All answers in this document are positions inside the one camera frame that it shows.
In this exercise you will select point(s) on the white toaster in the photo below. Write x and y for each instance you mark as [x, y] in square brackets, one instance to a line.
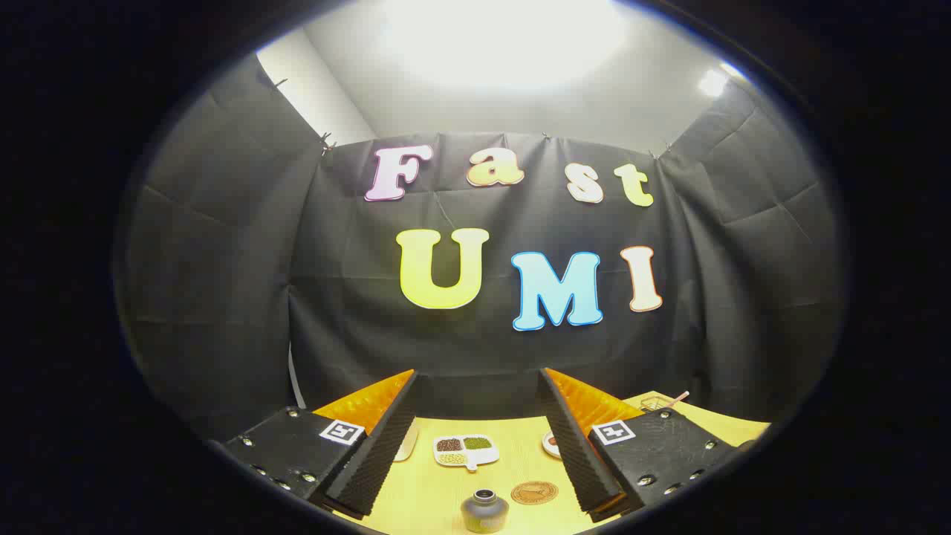
[407, 443]

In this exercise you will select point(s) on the white round plate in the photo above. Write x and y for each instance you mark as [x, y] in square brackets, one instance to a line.
[550, 444]

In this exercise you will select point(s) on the white divided dish of beans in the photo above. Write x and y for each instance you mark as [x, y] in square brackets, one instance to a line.
[466, 449]

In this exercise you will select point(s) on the silver bottle with green label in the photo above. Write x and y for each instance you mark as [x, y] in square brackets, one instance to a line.
[484, 513]

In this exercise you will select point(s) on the round cork coaster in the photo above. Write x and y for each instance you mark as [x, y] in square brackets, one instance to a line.
[534, 493]

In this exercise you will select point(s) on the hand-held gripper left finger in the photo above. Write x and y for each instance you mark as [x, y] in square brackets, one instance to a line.
[379, 461]

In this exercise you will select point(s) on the black backdrop cloth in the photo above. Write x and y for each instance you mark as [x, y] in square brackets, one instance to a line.
[520, 357]

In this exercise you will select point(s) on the red striped straw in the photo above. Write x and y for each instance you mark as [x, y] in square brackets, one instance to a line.
[680, 397]

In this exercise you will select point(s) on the wooden table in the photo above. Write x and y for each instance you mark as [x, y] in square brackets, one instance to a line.
[520, 447]

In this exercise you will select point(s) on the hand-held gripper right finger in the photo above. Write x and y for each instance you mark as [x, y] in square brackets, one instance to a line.
[572, 453]

